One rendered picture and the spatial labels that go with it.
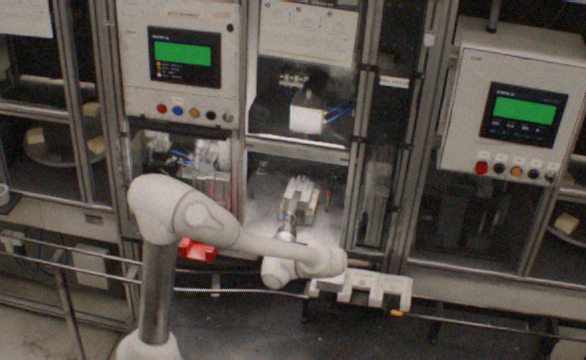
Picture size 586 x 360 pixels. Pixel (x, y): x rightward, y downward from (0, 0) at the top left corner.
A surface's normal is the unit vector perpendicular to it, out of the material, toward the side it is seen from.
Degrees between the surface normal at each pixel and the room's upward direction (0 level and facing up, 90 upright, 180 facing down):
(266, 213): 0
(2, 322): 0
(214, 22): 90
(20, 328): 0
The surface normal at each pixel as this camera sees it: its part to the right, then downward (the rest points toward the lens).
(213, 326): 0.05, -0.80
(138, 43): -0.19, 0.58
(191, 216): -0.15, -0.24
